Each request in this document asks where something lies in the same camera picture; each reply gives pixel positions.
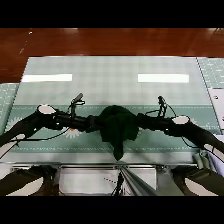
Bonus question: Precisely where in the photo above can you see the dark green garment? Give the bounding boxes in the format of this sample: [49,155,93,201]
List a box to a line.
[97,104,139,162]

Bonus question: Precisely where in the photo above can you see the silver frame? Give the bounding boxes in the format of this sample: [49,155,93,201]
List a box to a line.
[0,148,224,197]

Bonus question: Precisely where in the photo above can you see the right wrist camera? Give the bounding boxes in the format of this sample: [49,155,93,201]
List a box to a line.
[157,95,168,117]

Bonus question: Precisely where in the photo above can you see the black cable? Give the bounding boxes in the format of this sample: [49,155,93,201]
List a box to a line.
[0,126,72,160]
[165,103,224,155]
[103,171,132,197]

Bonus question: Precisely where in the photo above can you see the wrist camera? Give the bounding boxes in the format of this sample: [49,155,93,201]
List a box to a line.
[157,95,168,117]
[68,92,86,116]

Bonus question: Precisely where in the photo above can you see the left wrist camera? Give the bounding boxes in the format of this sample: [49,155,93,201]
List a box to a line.
[68,92,86,116]

